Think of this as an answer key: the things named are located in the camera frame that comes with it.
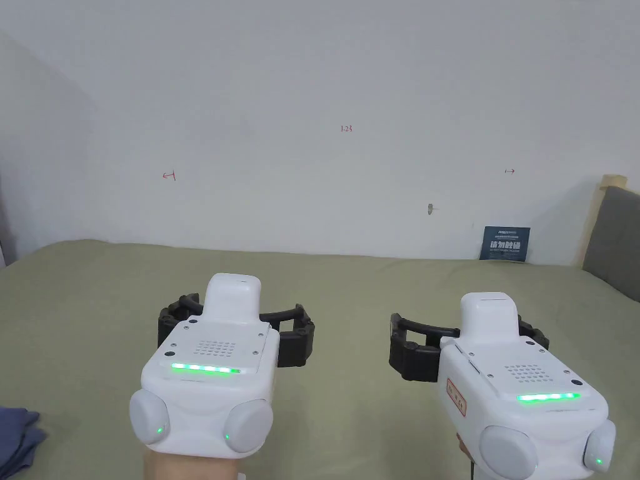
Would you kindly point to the bed with pale green sheet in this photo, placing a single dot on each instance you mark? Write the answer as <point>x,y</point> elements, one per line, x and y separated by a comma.
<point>350,300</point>

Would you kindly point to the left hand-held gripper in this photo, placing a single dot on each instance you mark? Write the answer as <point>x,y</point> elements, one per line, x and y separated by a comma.
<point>210,380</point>

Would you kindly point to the dark blue garment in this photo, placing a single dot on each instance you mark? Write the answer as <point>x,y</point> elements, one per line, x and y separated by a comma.
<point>17,440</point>

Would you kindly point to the dark blue printed card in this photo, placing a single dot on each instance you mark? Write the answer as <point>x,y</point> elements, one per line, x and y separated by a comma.
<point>505,244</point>

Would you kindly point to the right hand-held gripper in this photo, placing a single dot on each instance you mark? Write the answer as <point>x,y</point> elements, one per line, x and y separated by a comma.
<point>530,400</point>

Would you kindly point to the grey padded headboard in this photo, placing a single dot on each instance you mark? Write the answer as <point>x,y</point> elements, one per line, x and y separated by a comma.
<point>612,240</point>

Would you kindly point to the person's left hand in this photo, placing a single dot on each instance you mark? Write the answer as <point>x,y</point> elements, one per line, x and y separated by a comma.
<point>190,467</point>

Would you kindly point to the person's right hand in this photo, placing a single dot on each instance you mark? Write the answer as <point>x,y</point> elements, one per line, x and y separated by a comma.
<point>463,445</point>

